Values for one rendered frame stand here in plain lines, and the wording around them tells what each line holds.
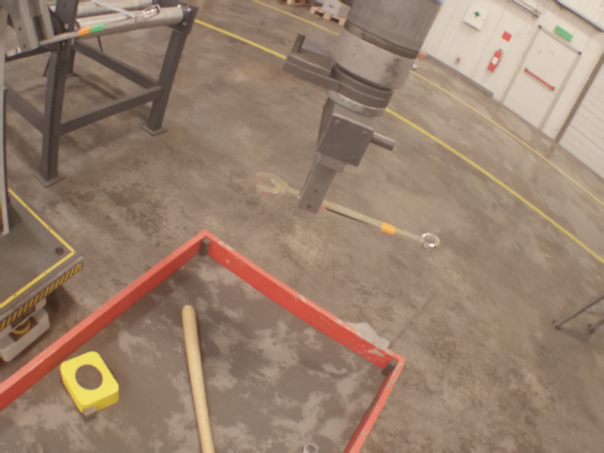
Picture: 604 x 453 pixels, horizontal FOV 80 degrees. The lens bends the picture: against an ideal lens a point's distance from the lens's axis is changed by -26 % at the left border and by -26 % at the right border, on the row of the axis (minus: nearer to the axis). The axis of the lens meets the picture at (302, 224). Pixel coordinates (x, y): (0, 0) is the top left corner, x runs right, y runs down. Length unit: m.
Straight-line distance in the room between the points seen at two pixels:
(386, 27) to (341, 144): 0.14
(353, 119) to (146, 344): 0.48
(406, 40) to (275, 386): 0.56
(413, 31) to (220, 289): 0.59
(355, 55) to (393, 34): 0.05
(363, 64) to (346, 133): 0.08
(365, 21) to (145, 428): 0.60
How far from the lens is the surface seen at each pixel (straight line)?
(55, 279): 1.61
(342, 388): 0.81
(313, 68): 0.50
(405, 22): 0.47
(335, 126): 0.48
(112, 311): 0.75
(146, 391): 0.70
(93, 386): 0.66
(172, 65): 2.90
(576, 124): 10.45
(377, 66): 0.48
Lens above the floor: 1.52
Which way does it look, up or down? 35 degrees down
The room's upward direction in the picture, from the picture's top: 25 degrees clockwise
